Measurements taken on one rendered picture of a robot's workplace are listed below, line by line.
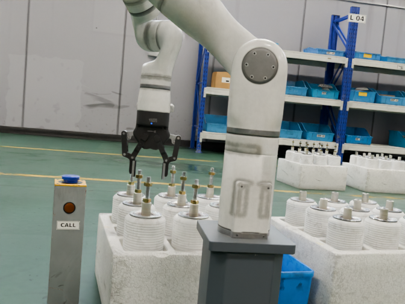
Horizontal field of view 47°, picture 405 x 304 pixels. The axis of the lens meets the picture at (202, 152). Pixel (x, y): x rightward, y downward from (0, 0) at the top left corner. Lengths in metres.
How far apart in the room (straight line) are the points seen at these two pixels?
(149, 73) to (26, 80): 5.40
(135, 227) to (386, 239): 0.68
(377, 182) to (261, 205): 3.07
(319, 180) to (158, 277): 2.60
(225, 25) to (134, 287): 0.59
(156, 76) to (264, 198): 0.41
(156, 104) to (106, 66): 5.27
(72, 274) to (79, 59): 5.33
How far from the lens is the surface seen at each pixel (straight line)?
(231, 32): 0.85
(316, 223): 1.39
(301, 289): 1.28
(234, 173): 0.78
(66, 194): 1.09
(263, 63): 0.77
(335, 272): 1.26
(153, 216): 1.09
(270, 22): 6.67
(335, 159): 3.65
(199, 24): 0.83
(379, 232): 1.36
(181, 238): 1.12
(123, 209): 1.20
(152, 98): 1.05
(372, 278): 1.33
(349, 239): 1.30
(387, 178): 3.87
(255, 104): 0.77
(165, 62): 1.06
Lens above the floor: 0.51
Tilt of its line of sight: 5 degrees down
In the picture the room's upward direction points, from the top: 5 degrees clockwise
